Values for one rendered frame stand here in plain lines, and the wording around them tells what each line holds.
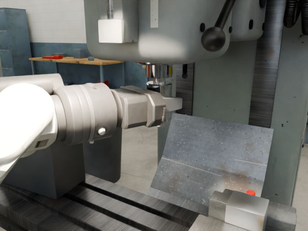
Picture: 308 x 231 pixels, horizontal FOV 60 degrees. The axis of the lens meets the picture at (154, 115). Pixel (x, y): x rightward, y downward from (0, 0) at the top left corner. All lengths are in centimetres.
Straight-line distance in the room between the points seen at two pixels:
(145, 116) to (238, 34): 23
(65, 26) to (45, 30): 74
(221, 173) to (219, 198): 28
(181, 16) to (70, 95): 18
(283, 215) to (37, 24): 758
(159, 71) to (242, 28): 18
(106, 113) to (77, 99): 5
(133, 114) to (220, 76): 46
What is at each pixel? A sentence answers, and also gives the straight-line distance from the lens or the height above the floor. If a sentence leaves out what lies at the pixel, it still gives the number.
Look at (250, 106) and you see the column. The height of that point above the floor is 115.
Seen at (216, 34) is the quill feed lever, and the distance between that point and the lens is 34.
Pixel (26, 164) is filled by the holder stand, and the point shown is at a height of 102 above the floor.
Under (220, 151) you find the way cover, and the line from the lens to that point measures 84.
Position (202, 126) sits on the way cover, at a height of 108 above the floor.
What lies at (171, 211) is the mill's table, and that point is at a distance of 69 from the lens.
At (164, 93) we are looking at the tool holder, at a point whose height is 125.
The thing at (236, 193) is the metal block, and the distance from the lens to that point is 51.
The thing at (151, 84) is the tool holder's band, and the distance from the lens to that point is 47.
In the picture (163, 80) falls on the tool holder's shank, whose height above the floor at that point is 127.
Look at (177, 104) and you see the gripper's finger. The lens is 48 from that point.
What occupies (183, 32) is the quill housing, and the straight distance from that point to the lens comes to 36.
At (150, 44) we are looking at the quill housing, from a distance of 38.
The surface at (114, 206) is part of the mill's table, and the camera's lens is 71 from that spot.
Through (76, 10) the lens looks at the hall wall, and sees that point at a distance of 674.
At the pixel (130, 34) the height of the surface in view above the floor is 135.
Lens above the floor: 135
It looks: 16 degrees down
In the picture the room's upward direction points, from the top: straight up
